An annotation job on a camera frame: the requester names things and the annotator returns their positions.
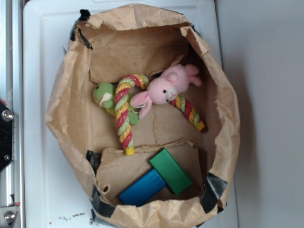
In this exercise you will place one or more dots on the brown paper bag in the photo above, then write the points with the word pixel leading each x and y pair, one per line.
pixel 145 40

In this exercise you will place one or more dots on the green plush frog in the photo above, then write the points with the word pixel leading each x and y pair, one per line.
pixel 104 96

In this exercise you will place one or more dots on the black mounting bracket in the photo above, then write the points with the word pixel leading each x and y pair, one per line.
pixel 6 135

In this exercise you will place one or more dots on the white plastic tray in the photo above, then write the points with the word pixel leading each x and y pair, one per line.
pixel 53 195

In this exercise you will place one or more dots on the multicolour twisted rope toy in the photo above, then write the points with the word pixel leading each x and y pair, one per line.
pixel 122 105

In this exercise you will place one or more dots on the blue wooden block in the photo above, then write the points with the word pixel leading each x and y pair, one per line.
pixel 143 189

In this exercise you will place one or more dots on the green wooden block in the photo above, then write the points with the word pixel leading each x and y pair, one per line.
pixel 170 171

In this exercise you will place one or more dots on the pink plush bunny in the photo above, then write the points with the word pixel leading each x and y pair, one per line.
pixel 173 81

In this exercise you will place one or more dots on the aluminium frame rail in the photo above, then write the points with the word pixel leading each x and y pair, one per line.
pixel 12 202

